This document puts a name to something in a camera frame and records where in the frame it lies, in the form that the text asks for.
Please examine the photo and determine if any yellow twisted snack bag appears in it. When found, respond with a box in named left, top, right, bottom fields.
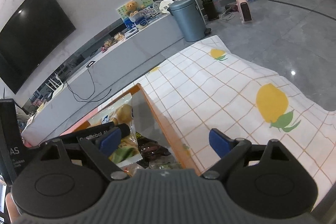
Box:
left=109, top=132, right=143, bottom=168

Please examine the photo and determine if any grey pedal trash bin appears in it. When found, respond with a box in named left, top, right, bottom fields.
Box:
left=168, top=0, right=211, bottom=42

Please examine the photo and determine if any pink space heater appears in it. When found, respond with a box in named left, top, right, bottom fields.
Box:
left=236, top=0, right=252, bottom=23

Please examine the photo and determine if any black snack packet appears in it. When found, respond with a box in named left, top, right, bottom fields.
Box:
left=135, top=132, right=171, bottom=168

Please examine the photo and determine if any orange storage box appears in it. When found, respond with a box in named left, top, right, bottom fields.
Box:
left=73, top=83, right=202, bottom=176

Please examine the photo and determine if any white potato sticks bag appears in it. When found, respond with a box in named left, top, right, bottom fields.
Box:
left=88, top=93, right=135, bottom=135

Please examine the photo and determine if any teddy bear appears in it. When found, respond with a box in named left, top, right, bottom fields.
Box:
left=125, top=1, right=141, bottom=16

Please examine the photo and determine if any grey TV cabinet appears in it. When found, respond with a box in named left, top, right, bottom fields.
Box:
left=22, top=15, right=183, bottom=145

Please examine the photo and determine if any pink table runner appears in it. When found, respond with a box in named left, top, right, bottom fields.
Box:
left=60, top=106, right=102, bottom=136

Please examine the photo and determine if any black television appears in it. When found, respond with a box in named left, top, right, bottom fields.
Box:
left=0, top=0, right=76, bottom=93

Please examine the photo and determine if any lemon checkered tablecloth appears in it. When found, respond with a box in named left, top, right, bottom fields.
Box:
left=137, top=36, right=335, bottom=201

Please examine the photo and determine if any white wifi router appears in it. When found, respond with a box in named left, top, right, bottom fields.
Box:
left=49, top=73, right=64, bottom=98

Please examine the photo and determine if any green candy clear bag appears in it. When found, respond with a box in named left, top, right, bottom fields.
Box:
left=126, top=157, right=184, bottom=177

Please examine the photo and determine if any person's left hand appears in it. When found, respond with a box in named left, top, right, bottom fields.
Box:
left=5, top=193, right=20, bottom=223

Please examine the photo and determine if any green illustrated card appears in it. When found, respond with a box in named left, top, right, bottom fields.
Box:
left=117, top=0, right=154, bottom=20

